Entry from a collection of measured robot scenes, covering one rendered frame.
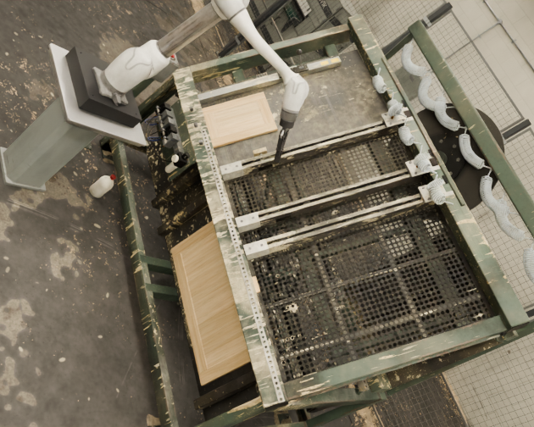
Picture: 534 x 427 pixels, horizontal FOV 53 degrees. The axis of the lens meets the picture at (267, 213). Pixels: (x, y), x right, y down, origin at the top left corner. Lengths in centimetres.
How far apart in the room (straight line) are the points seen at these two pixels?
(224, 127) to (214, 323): 119
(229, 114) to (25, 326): 167
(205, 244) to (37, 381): 120
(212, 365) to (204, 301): 38
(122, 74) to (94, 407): 169
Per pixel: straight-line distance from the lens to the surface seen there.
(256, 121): 334
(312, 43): 375
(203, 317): 322
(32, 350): 293
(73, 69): 296
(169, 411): 308
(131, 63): 282
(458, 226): 293
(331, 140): 319
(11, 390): 281
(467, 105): 366
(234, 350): 305
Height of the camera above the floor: 232
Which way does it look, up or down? 26 degrees down
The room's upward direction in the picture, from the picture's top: 57 degrees clockwise
